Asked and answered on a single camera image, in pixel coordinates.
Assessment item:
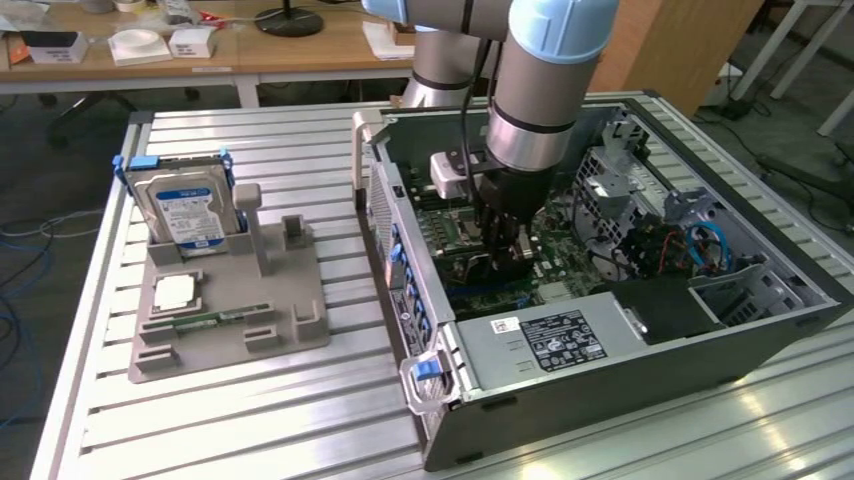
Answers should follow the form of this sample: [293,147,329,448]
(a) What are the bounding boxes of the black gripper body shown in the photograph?
[477,167,553,224]

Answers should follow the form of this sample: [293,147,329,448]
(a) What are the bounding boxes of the CPU socket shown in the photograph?
[445,207,483,251]

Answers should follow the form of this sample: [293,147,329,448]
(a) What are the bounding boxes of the green motherboard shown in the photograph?
[406,167,609,321]

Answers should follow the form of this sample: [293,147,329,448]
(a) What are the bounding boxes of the silver chipset heatsink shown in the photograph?
[535,283,577,304]

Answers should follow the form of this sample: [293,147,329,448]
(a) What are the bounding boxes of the perforated metal drive cage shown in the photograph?
[572,117,669,241]

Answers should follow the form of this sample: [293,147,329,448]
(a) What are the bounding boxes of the grey power supply unit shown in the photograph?
[455,291,654,392]

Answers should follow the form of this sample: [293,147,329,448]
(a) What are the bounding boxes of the white flat box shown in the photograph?
[362,19,419,62]

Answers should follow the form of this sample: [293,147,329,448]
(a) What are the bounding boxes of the black floor box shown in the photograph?
[717,97,760,122]

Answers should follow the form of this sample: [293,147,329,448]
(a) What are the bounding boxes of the open black PC case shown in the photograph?
[351,97,840,474]

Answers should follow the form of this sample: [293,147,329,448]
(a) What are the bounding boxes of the wooden cabinet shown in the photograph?
[590,0,768,116]

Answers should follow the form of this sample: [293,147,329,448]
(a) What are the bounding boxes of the silver disk bay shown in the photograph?
[686,259,806,334]

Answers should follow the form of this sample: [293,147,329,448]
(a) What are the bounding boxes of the black chair base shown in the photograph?
[39,87,139,149]
[753,139,854,201]

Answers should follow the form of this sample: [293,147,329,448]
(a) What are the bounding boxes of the green RAM stick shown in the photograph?
[143,302,275,332]

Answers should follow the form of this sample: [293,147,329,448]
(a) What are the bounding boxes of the hard disk blue caddy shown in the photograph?
[111,148,237,260]

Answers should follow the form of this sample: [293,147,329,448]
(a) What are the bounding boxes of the black round lamp base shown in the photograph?
[255,0,327,39]

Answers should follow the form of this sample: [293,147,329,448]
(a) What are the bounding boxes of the grey parts rack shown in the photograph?
[128,182,334,385]

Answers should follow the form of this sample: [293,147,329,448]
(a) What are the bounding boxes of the silver CPU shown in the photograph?
[153,274,203,315]

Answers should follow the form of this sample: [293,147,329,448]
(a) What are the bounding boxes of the small white box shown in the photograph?
[166,27,219,59]

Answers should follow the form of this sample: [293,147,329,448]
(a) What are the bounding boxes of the white square dish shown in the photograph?
[107,27,175,67]

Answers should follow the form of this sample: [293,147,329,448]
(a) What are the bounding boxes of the black and white box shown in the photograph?
[18,29,91,65]

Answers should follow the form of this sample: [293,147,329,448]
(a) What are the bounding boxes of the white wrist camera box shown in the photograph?
[430,152,499,199]

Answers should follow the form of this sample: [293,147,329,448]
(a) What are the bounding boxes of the black wire bundle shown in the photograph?
[586,219,669,281]

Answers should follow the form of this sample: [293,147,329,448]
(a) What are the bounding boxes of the red wire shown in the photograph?
[657,234,677,275]

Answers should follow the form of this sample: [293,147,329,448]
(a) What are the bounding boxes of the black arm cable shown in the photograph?
[458,37,506,201]

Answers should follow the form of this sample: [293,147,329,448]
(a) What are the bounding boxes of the blue data wire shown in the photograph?
[685,221,737,276]

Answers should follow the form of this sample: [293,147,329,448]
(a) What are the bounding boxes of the white table frame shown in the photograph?
[730,0,854,136]

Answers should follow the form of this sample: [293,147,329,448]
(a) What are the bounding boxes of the wooden desk white frame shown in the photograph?
[0,0,429,109]

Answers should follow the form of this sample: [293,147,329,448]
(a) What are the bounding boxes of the blue floor cable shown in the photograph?
[0,239,102,431]

